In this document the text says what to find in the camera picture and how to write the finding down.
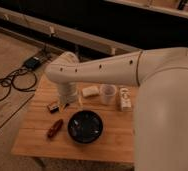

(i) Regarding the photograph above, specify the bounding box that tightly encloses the wooden table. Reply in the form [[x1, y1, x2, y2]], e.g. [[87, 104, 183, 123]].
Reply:
[[12, 75, 134, 163]]

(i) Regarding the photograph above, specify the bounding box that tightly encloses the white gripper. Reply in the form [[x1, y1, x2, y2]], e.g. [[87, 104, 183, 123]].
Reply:
[[58, 83, 78, 104]]

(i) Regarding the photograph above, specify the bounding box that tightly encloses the white ceramic cup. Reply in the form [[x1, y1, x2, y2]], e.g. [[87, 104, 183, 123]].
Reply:
[[100, 84, 116, 105]]

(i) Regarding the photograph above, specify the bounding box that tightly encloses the white milk carton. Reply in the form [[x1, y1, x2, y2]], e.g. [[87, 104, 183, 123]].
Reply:
[[119, 87, 132, 111]]

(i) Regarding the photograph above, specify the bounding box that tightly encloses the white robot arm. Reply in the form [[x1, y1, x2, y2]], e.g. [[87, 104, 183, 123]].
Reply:
[[46, 47, 188, 171]]

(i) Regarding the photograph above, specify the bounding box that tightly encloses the red pepper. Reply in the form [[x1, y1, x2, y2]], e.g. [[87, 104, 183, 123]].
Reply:
[[47, 119, 63, 138]]

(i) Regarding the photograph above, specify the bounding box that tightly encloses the black bowl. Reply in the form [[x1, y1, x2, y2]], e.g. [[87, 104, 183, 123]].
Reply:
[[67, 110, 103, 144]]

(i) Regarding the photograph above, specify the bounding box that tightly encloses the black power strip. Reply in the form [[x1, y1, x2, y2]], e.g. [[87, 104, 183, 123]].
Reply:
[[23, 50, 51, 70]]

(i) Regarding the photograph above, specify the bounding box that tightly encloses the brown chocolate bar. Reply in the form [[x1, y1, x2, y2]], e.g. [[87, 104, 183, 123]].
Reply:
[[47, 102, 69, 114]]

